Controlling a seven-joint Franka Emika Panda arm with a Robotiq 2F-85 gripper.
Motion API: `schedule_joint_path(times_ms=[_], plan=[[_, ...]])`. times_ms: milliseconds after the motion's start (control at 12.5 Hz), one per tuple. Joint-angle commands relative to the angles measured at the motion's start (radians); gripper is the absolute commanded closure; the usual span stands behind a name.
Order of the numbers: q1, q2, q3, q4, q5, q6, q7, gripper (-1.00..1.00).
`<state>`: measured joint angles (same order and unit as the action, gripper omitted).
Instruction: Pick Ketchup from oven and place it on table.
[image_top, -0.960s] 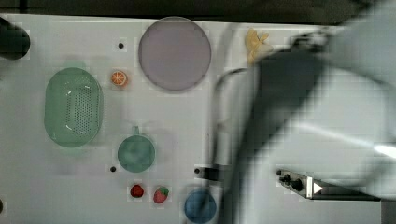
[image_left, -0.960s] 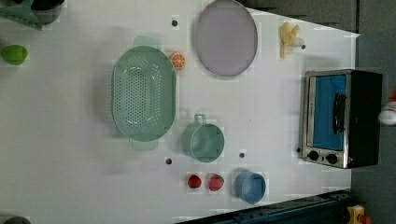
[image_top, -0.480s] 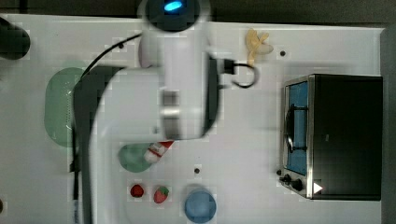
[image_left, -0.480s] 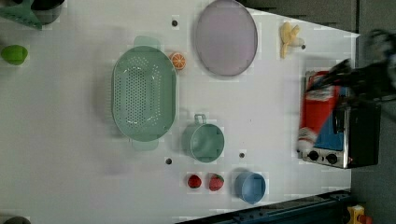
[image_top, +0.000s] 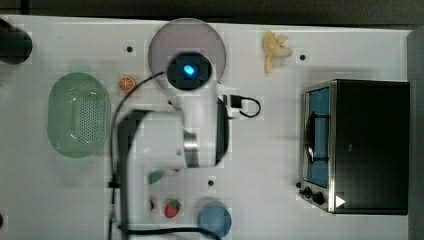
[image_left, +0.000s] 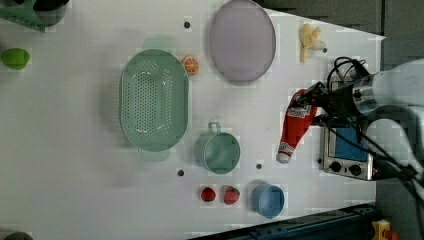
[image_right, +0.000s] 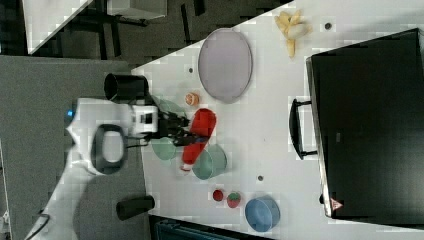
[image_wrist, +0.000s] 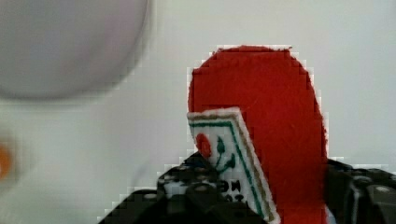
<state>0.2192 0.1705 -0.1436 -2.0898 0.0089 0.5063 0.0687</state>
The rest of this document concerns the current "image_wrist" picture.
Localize red felt ketchup bottle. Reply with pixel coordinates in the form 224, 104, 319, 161
188, 46, 328, 224

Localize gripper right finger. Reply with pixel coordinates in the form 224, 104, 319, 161
325, 160, 396, 224

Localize large lilac plate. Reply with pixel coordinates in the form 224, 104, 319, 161
0, 0, 149, 100

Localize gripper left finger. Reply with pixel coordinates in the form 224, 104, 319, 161
98, 153, 267, 224

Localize toy orange slice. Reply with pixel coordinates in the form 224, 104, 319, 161
0, 144, 13, 180

